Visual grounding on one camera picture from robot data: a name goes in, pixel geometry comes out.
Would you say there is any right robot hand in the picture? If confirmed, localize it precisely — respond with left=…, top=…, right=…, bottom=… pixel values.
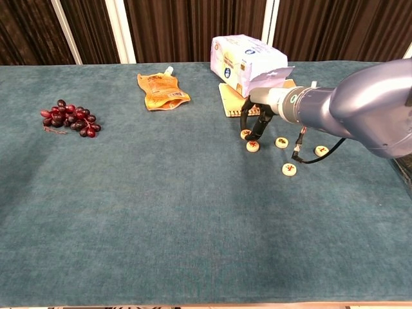
left=239, top=86, right=284, bottom=142

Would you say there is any kraft spiral notebook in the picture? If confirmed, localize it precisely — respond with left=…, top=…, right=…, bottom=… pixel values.
left=218, top=79, right=297, bottom=118

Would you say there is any white blue tissue pack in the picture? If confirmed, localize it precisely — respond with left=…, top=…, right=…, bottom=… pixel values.
left=210, top=34, right=295, bottom=98

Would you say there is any dark brown curtain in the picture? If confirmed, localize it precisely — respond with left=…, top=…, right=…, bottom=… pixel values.
left=0, top=0, right=412, bottom=67

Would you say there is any orange spout pouch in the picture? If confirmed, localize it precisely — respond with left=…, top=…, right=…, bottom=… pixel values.
left=136, top=66, right=192, bottom=112

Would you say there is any teal table cloth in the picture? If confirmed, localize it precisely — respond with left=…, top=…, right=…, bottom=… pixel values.
left=0, top=61, right=412, bottom=307

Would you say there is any dark red grape bunch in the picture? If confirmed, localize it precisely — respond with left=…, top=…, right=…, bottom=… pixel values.
left=40, top=99, right=102, bottom=138

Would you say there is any black arm cable with connector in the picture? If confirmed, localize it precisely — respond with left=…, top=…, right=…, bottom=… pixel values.
left=291, top=126, right=347, bottom=164

